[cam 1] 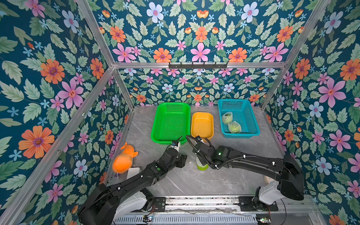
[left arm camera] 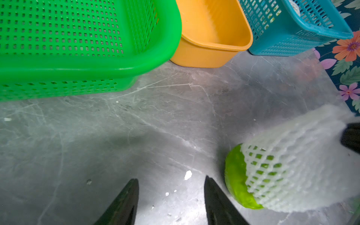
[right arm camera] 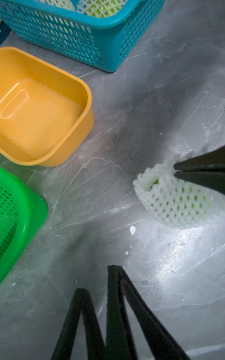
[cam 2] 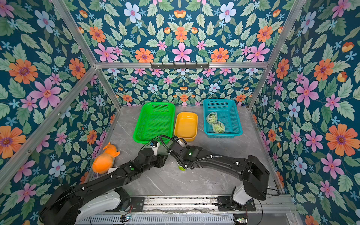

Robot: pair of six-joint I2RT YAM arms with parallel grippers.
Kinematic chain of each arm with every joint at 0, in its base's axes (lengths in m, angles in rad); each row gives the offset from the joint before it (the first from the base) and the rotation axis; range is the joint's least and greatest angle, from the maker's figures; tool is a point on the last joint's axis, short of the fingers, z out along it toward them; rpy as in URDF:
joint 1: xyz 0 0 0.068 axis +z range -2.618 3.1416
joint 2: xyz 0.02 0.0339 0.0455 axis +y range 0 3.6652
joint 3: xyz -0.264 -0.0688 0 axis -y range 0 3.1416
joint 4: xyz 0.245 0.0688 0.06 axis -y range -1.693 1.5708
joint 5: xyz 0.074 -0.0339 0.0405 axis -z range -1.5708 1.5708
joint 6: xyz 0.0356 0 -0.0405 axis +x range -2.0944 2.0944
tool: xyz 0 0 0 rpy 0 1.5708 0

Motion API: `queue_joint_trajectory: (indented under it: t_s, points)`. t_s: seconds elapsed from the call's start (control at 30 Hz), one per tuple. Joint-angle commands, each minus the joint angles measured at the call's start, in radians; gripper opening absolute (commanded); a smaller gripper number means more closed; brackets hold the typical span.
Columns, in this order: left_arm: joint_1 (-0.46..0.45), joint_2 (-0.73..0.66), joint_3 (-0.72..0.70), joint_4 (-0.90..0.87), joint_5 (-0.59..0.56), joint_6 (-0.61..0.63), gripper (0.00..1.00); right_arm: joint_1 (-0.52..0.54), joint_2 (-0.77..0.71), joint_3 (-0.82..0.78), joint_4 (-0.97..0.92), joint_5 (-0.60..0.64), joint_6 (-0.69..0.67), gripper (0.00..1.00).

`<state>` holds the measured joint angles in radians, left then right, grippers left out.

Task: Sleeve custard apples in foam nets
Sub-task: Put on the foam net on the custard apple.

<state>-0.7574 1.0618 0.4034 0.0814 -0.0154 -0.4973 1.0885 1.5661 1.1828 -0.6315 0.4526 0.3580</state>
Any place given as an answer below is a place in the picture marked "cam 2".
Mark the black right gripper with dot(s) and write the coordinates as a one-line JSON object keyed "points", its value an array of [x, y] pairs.
{"points": [[178, 159]]}

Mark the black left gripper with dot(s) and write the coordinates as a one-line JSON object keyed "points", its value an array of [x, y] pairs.
{"points": [[160, 161]]}

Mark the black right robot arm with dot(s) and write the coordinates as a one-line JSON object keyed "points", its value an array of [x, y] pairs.
{"points": [[253, 174]]}

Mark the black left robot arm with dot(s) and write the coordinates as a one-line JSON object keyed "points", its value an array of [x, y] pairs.
{"points": [[70, 204]]}

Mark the yellow plastic tub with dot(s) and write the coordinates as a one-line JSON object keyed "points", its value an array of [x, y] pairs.
{"points": [[186, 126]]}

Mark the green plastic basket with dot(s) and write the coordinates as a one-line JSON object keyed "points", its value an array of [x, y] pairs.
{"points": [[155, 119]]}

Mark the teal plastic basket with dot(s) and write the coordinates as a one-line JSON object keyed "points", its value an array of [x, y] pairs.
{"points": [[221, 119]]}

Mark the orange plush toy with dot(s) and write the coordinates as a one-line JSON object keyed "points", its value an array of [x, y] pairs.
{"points": [[105, 161]]}

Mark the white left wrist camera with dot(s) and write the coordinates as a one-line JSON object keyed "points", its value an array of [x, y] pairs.
{"points": [[154, 145]]}

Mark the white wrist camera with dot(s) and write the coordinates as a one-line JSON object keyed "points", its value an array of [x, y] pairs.
{"points": [[180, 141], [154, 145]]}

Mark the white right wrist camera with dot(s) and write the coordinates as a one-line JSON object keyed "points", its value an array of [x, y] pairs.
{"points": [[180, 141]]}

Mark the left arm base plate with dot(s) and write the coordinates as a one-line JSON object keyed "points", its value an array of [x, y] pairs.
{"points": [[132, 204]]}

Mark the aluminium front rail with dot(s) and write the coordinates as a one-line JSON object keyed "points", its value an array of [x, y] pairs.
{"points": [[199, 210]]}

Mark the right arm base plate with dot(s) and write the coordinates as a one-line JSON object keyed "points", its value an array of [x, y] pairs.
{"points": [[227, 204]]}

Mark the black wall hook rail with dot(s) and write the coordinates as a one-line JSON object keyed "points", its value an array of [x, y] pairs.
{"points": [[173, 65]]}

